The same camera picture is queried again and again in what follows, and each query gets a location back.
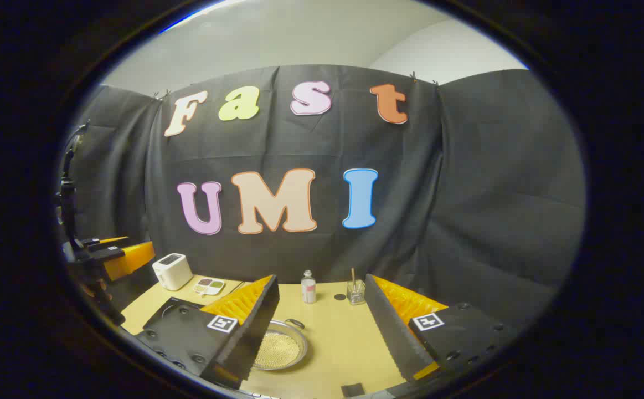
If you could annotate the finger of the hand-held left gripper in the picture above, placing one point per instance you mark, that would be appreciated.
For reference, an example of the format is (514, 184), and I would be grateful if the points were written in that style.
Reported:
(97, 241)
(130, 259)

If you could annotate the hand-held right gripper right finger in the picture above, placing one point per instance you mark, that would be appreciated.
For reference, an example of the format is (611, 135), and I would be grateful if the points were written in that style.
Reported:
(391, 332)

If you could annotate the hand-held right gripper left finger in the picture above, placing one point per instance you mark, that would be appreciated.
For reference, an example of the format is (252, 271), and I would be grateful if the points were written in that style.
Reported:
(250, 338)

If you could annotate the pile of soybeans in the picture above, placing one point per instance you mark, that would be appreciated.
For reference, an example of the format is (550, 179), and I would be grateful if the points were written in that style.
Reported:
(277, 350)

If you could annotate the white toaster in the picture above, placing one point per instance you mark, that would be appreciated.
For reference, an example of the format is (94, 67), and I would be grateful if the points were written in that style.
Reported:
(172, 271)

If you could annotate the clear glass cup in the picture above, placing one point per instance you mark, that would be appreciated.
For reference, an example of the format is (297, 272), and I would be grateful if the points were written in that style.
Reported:
(356, 295)

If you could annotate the white divided bean dish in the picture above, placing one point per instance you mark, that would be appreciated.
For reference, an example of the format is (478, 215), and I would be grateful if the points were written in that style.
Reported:
(209, 286)

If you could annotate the small black square pad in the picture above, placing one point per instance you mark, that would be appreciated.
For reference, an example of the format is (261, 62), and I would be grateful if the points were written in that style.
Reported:
(353, 389)

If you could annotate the white bottle with pink label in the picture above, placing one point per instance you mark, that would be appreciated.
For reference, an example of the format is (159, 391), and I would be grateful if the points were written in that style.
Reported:
(308, 289)

